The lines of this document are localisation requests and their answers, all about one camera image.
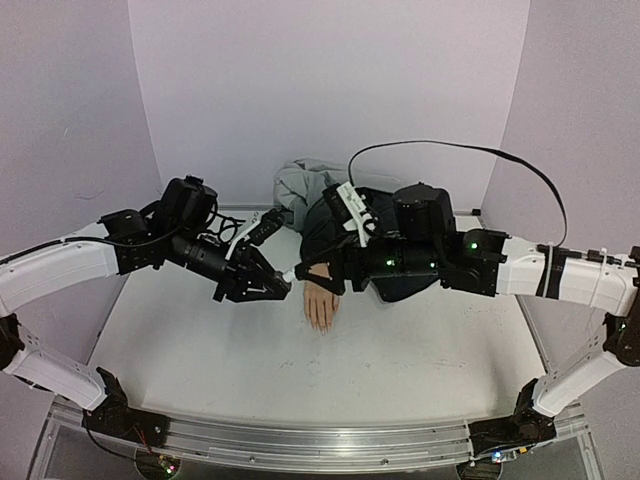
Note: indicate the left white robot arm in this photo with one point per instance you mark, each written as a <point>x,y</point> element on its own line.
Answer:
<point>175,229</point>

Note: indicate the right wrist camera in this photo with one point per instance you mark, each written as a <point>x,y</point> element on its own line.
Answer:
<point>351,213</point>

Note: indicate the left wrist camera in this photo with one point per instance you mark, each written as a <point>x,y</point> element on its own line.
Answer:
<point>256,232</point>

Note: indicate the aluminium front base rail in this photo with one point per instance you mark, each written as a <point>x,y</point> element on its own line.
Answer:
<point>311,449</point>

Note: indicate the mannequin hand with long nails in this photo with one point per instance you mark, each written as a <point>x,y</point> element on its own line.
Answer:
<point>320,306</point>

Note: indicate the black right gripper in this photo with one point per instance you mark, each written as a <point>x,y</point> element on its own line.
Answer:
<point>347,270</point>

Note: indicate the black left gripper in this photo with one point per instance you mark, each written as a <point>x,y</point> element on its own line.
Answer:
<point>242,274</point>

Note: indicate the grey and black jacket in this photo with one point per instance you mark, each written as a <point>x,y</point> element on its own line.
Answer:
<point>298,190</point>

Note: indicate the white nail polish cap brush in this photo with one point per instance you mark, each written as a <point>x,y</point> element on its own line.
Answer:
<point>289,276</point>

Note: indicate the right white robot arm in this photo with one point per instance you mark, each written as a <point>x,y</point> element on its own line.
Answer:
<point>488,263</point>

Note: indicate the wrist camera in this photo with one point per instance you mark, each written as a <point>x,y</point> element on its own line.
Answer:
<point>351,213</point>
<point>256,232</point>

